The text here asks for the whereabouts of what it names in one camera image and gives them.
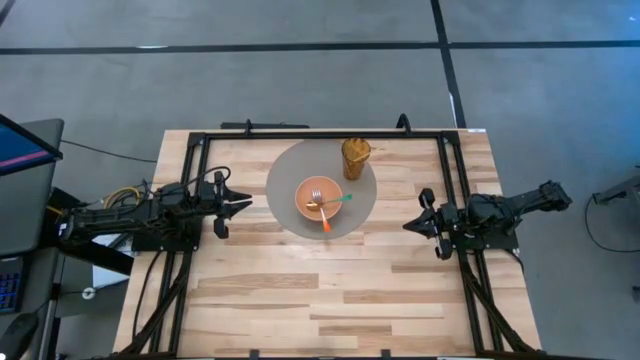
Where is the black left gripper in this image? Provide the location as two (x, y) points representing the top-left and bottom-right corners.
(197, 171), (254, 240)

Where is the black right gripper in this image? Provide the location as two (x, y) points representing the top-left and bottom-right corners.
(402, 188), (460, 261)

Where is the orange bowl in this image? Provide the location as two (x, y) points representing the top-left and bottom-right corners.
(294, 175), (344, 223)

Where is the green-handled gold spoon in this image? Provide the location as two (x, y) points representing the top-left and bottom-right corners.
(305, 193), (354, 210)

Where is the amber glass cup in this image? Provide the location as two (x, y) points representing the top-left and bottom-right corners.
(341, 137), (372, 181)

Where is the orange-handled metal fork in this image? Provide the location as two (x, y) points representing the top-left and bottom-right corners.
(311, 188), (333, 234)

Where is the round grey placemat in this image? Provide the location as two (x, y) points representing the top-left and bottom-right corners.
(265, 138), (378, 241)

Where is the black bar behind table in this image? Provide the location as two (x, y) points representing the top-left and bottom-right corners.
(221, 121), (311, 131)

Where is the black stand beam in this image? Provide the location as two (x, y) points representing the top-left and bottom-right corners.
(39, 187), (136, 277)

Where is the grey equipment stand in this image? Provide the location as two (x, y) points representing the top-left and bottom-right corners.
(592, 166), (640, 206)

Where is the laptop monitor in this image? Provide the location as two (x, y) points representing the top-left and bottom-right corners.
(0, 118), (66, 257)

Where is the computer monitor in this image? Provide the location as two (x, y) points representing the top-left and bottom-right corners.
(0, 113), (64, 177)

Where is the backlit keyboard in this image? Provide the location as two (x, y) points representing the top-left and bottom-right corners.
(0, 257), (24, 316)

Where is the black aluminium table frame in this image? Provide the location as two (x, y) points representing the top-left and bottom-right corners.
(117, 130), (546, 360)

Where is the yellow cable bundle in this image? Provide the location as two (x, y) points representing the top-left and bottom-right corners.
(102, 185), (146, 210)

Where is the black looped floor cable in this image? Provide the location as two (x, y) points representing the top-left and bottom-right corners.
(583, 194), (640, 254)

